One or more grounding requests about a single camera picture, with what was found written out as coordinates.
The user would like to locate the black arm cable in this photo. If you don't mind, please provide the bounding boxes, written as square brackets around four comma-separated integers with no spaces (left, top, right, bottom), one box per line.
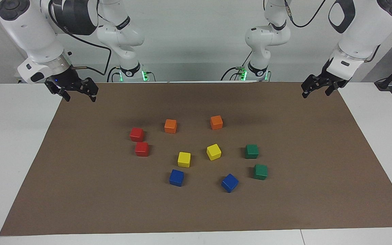
[48,0,112,76]
[284,0,327,28]

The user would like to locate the green cube block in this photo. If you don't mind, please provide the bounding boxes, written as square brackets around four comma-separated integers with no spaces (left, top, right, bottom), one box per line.
[244,144,260,160]
[253,164,268,181]

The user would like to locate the black base cable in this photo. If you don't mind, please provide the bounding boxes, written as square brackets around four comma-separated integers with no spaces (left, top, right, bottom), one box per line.
[220,51,253,81]
[107,66,121,83]

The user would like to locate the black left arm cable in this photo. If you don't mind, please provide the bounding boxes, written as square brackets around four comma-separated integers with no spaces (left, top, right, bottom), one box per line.
[284,0,327,28]

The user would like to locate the yellow cube block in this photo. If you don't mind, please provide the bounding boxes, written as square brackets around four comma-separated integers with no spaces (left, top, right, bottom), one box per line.
[177,152,192,168]
[206,144,222,161]

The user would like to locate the blue cube block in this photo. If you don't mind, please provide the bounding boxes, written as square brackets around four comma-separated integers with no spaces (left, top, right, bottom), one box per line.
[221,174,240,193]
[169,169,185,187]

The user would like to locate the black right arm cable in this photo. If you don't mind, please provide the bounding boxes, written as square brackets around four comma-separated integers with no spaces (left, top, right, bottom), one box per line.
[48,0,112,76]

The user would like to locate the brown table mat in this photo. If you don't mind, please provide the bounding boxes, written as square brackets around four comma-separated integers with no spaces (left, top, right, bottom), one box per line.
[0,81,392,236]

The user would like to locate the orange cube block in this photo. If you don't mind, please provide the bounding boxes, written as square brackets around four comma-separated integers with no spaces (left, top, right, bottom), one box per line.
[164,119,178,134]
[210,115,224,130]

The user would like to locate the red cube block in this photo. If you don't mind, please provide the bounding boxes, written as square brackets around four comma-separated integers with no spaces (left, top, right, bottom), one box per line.
[130,127,145,142]
[135,142,150,157]

